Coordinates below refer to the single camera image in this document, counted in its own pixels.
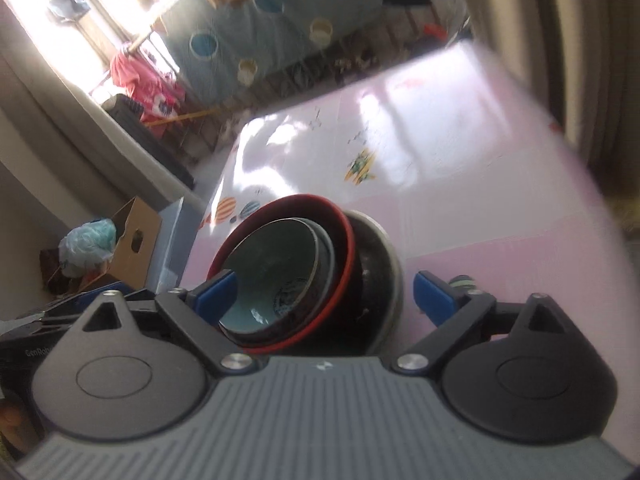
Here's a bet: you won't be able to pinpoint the large steel plate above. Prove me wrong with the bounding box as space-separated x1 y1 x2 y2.
345 210 404 356

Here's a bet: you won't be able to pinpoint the grey-green ceramic bowl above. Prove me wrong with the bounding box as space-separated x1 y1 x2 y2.
214 216 335 336

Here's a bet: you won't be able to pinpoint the black red lacquer bowl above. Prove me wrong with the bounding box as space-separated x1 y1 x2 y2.
208 194 367 356

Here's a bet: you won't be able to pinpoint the small dark green bowl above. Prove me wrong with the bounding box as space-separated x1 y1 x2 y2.
271 217 336 333

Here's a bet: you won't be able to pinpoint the person's left hand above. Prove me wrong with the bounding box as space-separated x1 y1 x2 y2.
0 399 29 455

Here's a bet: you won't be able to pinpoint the grey storage box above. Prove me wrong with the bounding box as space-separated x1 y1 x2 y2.
145 198 202 294

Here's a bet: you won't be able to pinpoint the brown cardboard box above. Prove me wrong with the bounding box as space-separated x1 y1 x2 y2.
79 197 162 292

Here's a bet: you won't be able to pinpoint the teal plastic bag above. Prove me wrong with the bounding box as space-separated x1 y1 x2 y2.
58 219 117 278

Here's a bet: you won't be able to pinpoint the yellow broom stick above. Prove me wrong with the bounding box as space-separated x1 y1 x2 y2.
145 107 222 128

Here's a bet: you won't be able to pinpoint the pink hanging clothes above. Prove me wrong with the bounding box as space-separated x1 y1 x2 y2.
110 46 186 139

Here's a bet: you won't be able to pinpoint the blue dotted hanging blanket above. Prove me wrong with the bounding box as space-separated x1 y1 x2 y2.
160 0 383 106

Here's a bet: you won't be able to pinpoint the red plastic bag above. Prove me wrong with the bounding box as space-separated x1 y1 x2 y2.
423 23 448 44

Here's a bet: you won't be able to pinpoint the beige curtain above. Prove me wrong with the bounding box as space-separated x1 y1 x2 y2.
451 0 640 233

